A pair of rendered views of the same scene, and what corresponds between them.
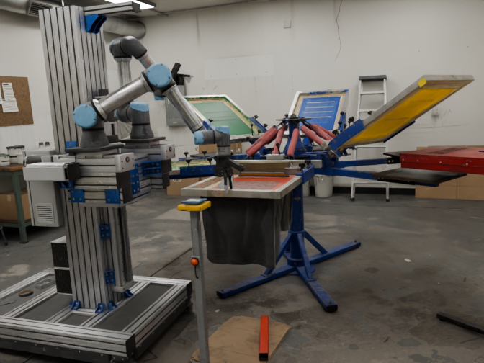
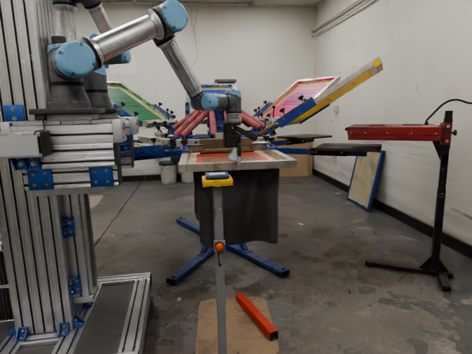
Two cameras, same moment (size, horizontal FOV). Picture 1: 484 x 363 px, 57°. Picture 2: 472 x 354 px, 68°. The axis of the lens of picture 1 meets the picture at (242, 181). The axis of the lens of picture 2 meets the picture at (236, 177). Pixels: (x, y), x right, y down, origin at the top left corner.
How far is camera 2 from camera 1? 1.26 m
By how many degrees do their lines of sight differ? 27
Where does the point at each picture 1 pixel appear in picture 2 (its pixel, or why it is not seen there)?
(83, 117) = (77, 59)
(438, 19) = (272, 38)
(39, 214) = not seen: outside the picture
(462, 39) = (289, 56)
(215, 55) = not seen: hidden behind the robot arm
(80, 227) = (29, 227)
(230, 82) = not seen: hidden behind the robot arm
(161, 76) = (179, 17)
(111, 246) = (74, 246)
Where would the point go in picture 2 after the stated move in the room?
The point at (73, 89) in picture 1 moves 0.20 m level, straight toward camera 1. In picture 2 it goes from (19, 29) to (37, 20)
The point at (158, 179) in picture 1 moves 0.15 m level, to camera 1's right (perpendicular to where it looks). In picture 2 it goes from (125, 158) to (153, 156)
